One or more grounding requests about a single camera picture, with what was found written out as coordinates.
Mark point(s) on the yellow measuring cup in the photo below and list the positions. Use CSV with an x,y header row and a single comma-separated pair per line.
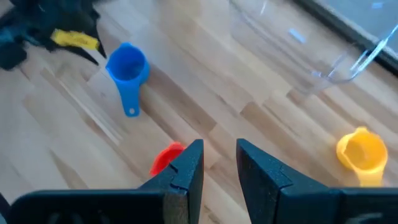
x,y
362,155

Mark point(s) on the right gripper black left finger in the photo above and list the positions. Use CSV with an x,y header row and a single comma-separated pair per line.
x,y
124,208

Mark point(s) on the clear plastic measuring cup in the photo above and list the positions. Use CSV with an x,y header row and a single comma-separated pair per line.
x,y
280,46

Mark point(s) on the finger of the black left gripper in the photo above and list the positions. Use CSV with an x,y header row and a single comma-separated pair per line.
x,y
85,26
84,54

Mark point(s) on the blue measuring cup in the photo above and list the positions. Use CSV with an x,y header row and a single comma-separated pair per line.
x,y
127,65

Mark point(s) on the red measuring cup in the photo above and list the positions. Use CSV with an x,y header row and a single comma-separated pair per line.
x,y
164,158

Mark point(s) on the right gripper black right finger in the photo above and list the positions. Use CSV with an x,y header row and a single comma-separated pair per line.
x,y
311,208

